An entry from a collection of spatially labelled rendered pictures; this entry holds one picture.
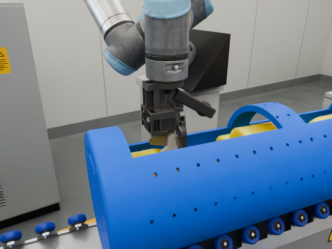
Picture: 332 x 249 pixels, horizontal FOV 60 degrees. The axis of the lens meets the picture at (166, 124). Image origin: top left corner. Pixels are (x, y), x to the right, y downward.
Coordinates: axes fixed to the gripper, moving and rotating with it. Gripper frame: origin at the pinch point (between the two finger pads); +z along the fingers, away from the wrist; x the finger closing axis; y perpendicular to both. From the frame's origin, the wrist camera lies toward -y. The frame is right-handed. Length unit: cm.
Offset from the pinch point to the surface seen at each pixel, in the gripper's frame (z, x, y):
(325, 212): 15.5, 16.4, -35.7
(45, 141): 50, -131, 36
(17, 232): 13.9, -4.1, 37.9
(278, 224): 14.7, 15.7, -21.0
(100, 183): -7.6, 14.9, 20.2
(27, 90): 14, -130, 40
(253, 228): 13.8, 15.2, -13.6
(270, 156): -6.3, 16.6, -13.9
